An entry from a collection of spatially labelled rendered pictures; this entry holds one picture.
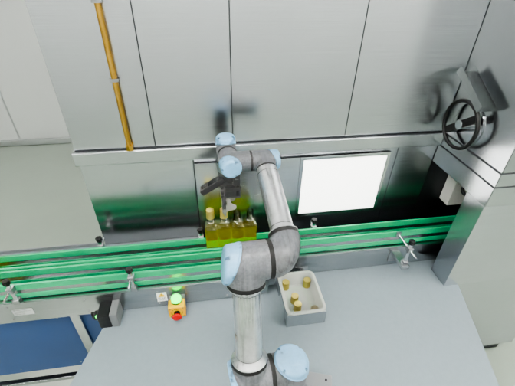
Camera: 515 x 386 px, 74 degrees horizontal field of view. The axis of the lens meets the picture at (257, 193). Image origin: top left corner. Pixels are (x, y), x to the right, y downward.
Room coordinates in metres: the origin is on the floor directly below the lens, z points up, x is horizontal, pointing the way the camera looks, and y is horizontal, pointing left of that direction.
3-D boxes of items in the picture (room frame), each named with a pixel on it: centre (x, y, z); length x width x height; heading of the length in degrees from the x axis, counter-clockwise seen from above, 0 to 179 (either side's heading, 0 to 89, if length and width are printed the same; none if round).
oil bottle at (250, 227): (1.17, 0.03, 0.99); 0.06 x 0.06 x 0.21; 9
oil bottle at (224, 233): (1.15, 0.14, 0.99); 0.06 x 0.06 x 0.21; 9
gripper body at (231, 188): (1.15, 0.12, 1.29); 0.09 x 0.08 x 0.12; 99
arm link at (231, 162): (1.06, 0.09, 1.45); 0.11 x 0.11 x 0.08; 12
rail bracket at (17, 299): (0.84, 0.96, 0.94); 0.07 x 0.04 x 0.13; 9
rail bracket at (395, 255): (1.17, -0.70, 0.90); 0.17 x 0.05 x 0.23; 9
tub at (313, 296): (0.98, -0.20, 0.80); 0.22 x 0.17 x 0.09; 9
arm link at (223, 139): (1.15, 0.12, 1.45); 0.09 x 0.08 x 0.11; 12
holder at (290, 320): (1.01, -0.20, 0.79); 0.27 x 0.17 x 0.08; 9
